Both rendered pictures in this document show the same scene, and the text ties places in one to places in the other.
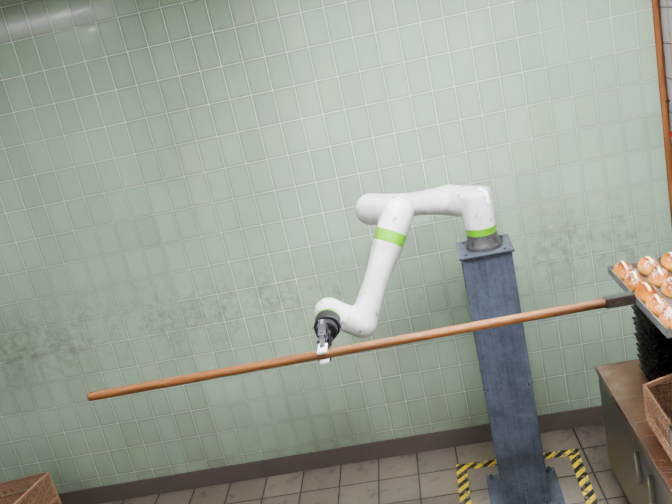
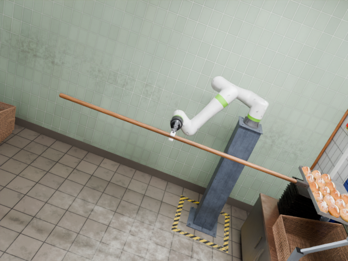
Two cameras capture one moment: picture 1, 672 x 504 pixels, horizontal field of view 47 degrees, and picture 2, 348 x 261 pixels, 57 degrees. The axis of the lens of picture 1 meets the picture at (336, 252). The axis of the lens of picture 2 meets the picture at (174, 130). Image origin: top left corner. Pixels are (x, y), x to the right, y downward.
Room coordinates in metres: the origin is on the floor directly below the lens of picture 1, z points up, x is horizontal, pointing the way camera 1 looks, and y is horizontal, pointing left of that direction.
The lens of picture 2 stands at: (0.37, 0.34, 2.16)
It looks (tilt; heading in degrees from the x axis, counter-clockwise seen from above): 25 degrees down; 353
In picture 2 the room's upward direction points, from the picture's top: 21 degrees clockwise
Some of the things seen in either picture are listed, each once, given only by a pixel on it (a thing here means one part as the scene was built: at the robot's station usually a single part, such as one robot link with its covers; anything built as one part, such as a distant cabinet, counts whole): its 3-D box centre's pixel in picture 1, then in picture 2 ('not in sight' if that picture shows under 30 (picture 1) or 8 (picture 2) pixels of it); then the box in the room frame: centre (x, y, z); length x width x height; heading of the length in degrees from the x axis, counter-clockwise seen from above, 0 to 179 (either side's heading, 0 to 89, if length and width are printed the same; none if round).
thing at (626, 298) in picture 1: (619, 300); (302, 184); (2.20, -0.83, 1.19); 0.09 x 0.04 x 0.03; 84
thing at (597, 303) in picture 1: (337, 351); (178, 138); (2.29, 0.06, 1.19); 1.71 x 0.03 x 0.03; 84
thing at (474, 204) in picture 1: (475, 209); (257, 108); (2.99, -0.59, 1.36); 0.16 x 0.13 x 0.19; 32
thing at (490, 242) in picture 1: (481, 234); (251, 119); (3.04, -0.60, 1.23); 0.26 x 0.15 x 0.06; 171
